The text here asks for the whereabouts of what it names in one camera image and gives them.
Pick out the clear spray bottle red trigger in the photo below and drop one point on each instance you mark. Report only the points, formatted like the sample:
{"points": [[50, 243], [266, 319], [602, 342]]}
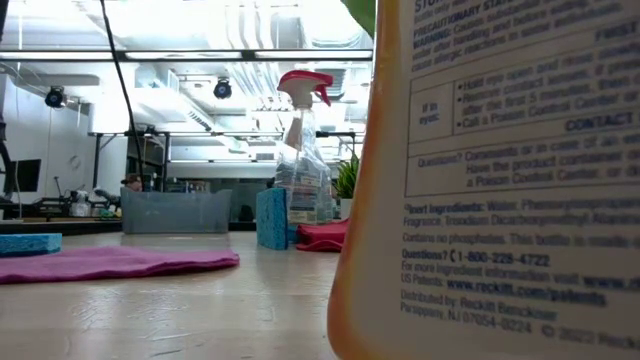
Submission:
{"points": [[302, 185]]}

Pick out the red cloth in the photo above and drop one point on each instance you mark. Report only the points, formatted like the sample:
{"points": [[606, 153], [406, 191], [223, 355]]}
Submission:
{"points": [[322, 235]]}

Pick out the orange cleaner spray bottle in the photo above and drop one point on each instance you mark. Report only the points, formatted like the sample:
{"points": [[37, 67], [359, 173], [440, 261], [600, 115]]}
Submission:
{"points": [[500, 200]]}

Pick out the magenta cloth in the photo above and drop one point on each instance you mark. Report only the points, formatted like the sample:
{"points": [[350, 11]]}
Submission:
{"points": [[110, 262]]}

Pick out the small potted green plant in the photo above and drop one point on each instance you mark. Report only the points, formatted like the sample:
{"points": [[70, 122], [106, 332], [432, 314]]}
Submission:
{"points": [[346, 180]]}

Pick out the black metal stand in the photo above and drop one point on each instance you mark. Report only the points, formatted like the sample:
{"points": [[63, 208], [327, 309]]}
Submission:
{"points": [[165, 160], [340, 134]]}

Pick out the black ceiling spotlight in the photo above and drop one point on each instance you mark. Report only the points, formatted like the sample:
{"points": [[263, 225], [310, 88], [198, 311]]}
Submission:
{"points": [[222, 89], [55, 96]]}

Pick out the translucent grey plastic bin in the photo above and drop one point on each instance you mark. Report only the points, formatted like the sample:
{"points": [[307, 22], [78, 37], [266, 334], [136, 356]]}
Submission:
{"points": [[175, 212]]}

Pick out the person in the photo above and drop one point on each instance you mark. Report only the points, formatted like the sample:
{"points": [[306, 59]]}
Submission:
{"points": [[132, 182]]}

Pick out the wooden background desk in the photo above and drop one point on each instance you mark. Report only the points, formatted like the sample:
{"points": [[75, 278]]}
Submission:
{"points": [[60, 219]]}

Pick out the small black monitor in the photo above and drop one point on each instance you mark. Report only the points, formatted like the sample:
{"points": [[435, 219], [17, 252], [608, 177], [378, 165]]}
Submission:
{"points": [[25, 175]]}

